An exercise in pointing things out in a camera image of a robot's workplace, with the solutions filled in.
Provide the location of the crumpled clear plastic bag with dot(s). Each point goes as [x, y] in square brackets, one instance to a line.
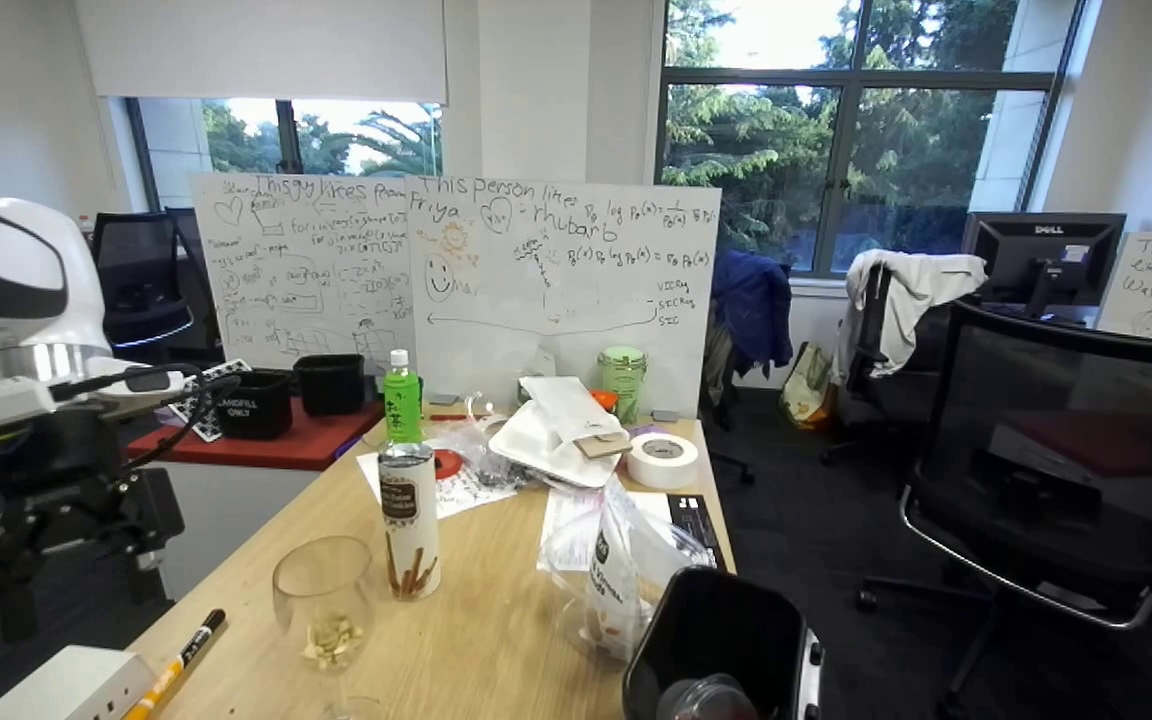
[620, 561]

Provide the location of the black chair under white cloth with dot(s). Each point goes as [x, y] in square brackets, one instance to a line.
[868, 349]

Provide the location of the white roller blind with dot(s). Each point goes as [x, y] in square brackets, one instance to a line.
[258, 46]

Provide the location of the clear glass cup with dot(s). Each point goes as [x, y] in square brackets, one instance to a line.
[323, 584]

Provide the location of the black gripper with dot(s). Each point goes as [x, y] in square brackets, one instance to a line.
[59, 466]

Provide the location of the black office chair silver trim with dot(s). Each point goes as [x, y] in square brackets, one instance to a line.
[151, 281]

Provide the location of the whiteboard with dense writing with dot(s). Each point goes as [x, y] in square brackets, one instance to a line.
[298, 266]

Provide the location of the small black Dell monitor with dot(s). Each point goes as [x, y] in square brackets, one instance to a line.
[1043, 253]

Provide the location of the black landfill bin with trash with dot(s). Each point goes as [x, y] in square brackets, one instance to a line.
[720, 627]

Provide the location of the light green container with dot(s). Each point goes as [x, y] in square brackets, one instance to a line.
[620, 381]

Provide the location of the tall clear canister black label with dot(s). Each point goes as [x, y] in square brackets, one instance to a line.
[409, 520]

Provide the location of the white papers pile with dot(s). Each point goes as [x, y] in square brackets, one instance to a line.
[551, 434]

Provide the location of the clear plastic zip bag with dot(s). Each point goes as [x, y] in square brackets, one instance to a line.
[571, 527]

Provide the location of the small brown card box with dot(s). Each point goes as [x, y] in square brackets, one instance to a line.
[601, 444]

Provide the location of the black mesh office chair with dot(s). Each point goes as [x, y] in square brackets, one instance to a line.
[1059, 454]

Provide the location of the yellow bag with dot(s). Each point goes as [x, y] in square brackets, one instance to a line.
[811, 385]

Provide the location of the blue jacket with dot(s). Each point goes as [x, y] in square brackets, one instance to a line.
[753, 306]

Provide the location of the white power box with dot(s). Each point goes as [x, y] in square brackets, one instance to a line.
[71, 681]

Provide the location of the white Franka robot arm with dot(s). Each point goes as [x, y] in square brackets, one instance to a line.
[2, 281]

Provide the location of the white cloth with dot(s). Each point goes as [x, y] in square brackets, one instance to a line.
[917, 286]

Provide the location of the green plastic bottle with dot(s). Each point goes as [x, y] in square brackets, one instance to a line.
[403, 404]

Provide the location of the white paper sheet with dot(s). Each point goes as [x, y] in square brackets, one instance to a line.
[469, 494]

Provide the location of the whiteboard with sun drawing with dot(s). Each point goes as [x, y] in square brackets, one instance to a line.
[561, 281]

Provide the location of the black yellow marker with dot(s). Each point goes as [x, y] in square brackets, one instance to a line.
[191, 654]

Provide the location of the white tape roll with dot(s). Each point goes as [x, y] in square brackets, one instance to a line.
[643, 469]

